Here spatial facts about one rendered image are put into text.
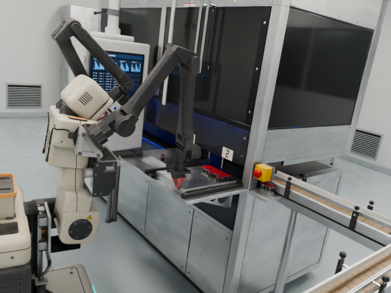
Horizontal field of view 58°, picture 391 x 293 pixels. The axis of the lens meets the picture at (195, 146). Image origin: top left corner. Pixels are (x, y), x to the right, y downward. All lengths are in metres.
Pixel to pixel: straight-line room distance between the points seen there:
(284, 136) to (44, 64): 5.58
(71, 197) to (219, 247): 0.96
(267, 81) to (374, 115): 4.86
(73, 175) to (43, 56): 5.46
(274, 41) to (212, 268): 1.36
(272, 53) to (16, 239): 1.35
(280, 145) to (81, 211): 1.08
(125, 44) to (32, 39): 4.58
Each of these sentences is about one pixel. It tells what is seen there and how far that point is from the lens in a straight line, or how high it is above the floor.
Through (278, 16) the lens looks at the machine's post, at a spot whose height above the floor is 1.75.
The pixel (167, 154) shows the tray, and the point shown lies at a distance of 2.28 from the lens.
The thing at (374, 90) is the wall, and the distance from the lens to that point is 6.55.
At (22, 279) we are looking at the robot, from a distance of 1.57.
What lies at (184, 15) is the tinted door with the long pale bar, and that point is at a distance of 2.34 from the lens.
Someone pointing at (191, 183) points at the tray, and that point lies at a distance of 1.84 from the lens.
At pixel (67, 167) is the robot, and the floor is 1.01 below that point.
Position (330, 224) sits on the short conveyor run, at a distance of 1.76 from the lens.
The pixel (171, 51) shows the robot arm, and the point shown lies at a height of 1.54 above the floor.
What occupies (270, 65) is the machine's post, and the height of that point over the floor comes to 1.53.
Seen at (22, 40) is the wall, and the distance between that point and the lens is 6.87.
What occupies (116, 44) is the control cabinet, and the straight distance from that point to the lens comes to 2.38.
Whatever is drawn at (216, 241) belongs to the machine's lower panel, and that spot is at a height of 0.48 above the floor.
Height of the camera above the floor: 1.56
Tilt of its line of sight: 15 degrees down
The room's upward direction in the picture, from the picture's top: 7 degrees clockwise
